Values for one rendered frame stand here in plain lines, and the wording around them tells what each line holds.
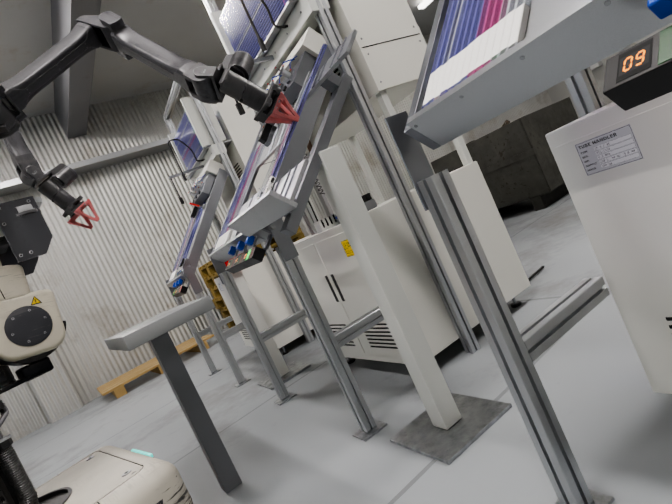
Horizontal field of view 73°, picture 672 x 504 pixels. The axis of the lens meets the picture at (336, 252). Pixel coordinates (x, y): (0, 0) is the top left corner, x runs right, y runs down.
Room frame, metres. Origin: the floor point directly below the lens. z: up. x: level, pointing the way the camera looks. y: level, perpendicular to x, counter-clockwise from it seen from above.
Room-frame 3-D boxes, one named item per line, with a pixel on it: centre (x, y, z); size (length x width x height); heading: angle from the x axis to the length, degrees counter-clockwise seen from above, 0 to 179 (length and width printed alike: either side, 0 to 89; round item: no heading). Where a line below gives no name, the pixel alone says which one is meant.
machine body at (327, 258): (2.00, -0.22, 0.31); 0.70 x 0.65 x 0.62; 28
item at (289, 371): (2.42, 0.53, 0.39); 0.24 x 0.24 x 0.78; 28
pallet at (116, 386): (4.69, 2.17, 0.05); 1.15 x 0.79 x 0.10; 120
